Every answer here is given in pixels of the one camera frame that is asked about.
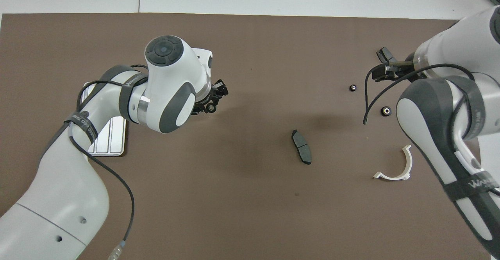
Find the white curved plastic bracket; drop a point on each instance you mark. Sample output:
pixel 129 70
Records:
pixel 407 162

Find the short dark grey brake pad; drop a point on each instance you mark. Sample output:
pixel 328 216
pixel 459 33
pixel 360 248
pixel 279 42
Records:
pixel 384 53

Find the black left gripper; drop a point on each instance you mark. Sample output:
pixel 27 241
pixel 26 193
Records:
pixel 204 97

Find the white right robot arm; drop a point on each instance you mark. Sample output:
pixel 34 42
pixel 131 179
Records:
pixel 437 127

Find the long dark grey brake pad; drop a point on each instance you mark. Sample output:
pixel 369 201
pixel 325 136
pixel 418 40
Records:
pixel 301 146

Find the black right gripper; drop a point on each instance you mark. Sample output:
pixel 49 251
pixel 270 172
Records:
pixel 408 67

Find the silver metal tray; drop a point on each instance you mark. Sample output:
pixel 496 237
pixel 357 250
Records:
pixel 113 138

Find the brown paper table mat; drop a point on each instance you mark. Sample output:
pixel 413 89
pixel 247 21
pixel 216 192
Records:
pixel 254 205

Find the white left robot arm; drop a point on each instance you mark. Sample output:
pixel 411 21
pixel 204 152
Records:
pixel 58 197

